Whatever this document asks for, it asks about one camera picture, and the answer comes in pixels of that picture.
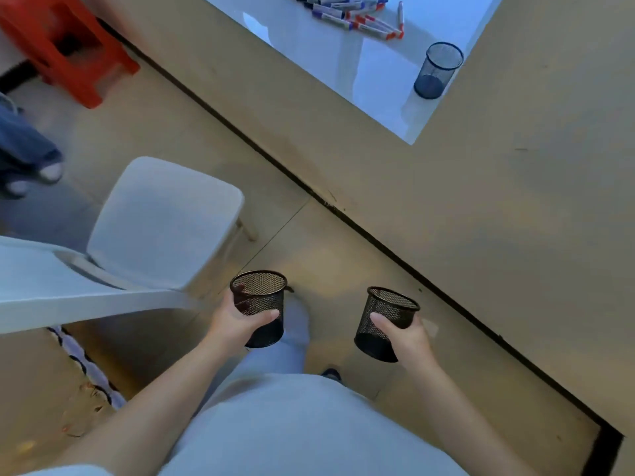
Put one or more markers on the black and white braided strip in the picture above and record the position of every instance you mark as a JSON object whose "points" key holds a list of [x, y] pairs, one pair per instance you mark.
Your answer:
{"points": [[87, 369]]}

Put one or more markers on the person's grey shirt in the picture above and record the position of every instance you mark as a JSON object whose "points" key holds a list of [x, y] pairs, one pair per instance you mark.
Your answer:
{"points": [[307, 431]]}

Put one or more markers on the black mesh pen cup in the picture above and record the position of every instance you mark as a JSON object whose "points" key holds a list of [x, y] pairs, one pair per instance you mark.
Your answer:
{"points": [[381, 312], [263, 292], [436, 69]]}

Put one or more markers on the red plastic stool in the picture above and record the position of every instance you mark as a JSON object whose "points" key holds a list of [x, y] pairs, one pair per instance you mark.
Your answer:
{"points": [[64, 49]]}

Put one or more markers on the person's left thumb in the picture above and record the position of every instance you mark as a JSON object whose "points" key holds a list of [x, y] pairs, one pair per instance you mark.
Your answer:
{"points": [[262, 319]]}

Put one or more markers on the person's left forearm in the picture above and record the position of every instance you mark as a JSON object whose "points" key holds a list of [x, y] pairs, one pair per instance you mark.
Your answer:
{"points": [[149, 411]]}

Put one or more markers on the pile of white markers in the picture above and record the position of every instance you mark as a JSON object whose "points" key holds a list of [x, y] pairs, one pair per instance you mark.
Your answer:
{"points": [[347, 12]]}

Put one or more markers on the person's grey trouser leg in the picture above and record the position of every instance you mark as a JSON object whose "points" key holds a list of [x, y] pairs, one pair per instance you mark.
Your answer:
{"points": [[283, 346]]}

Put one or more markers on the person's right hand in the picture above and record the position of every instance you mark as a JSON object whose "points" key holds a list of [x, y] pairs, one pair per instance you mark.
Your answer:
{"points": [[410, 345]]}

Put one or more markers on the person's left hand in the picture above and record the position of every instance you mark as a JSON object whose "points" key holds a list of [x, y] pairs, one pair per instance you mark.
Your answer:
{"points": [[229, 326]]}

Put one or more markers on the person's right forearm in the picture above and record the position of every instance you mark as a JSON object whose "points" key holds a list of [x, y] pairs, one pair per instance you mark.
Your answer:
{"points": [[461, 416]]}

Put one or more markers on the person's right thumb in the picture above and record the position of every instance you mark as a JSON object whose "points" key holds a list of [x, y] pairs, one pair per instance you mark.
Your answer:
{"points": [[385, 325]]}

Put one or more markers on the white plastic chair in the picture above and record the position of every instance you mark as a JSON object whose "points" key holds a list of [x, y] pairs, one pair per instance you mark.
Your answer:
{"points": [[158, 227]]}

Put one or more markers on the person's dark shoe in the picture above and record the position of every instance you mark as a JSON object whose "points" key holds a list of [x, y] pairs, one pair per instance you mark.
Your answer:
{"points": [[331, 375]]}

